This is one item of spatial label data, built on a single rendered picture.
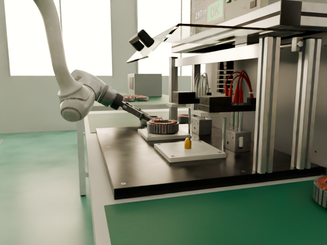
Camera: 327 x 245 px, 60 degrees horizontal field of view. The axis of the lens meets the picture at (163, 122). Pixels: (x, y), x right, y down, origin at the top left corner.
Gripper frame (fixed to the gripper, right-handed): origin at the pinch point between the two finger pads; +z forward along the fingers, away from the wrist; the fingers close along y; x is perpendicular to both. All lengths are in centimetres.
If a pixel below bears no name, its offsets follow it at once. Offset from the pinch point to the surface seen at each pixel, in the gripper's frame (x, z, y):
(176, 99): -12.6, -3.4, -36.5
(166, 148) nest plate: 1, -5, -58
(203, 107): -13, -1, -58
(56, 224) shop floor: 95, -10, 55
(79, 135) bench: 44, -25, 98
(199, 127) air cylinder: -8.0, 8.5, -37.5
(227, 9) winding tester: -40, -8, -53
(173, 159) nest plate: 2, -5, -67
